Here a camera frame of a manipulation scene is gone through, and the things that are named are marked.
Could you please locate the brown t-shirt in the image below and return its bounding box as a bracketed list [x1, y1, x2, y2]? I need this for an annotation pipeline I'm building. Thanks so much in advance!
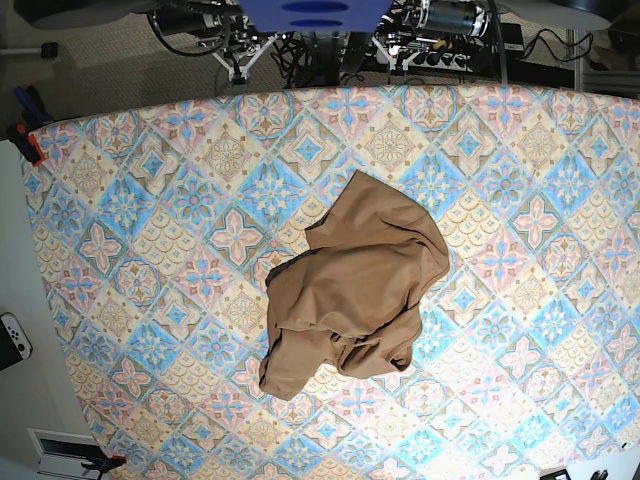
[259, 171, 450, 400]

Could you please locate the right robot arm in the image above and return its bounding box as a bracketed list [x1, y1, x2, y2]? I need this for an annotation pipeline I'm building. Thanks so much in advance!
[146, 1, 279, 85]

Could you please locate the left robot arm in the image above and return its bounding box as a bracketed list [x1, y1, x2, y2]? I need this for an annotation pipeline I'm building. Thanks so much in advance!
[367, 1, 493, 75]

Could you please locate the patterned tile tablecloth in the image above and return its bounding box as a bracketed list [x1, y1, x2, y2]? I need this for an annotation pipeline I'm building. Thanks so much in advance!
[23, 86, 639, 479]

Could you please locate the white power strip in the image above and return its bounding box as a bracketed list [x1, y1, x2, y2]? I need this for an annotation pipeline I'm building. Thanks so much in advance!
[374, 51, 471, 72]

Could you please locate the orange black bottom clamp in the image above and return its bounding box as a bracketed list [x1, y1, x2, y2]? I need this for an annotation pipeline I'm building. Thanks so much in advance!
[81, 456, 127, 478]

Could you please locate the red black table clamp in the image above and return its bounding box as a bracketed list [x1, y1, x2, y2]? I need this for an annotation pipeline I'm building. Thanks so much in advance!
[7, 123, 44, 167]

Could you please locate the white game controller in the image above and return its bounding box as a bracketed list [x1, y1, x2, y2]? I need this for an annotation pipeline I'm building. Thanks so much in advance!
[0, 312, 33, 370]

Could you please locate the white floor vent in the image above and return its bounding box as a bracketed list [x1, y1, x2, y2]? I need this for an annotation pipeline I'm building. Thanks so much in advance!
[27, 428, 102, 479]

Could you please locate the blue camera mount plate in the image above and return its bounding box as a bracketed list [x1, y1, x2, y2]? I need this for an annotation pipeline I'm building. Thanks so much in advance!
[237, 0, 392, 33]

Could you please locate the blue handled tool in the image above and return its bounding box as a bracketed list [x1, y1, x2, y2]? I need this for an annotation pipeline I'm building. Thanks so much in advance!
[13, 85, 54, 129]

